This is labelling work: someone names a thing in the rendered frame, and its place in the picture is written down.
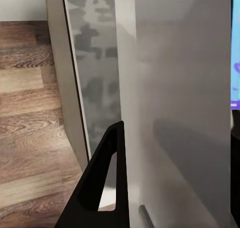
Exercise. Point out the desk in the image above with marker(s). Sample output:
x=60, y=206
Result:
x=83, y=38

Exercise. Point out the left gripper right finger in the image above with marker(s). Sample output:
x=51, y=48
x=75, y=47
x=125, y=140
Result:
x=235, y=178

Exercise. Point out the toy box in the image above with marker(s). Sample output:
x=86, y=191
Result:
x=174, y=63

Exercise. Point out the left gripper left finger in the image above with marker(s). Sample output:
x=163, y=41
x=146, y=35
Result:
x=81, y=210

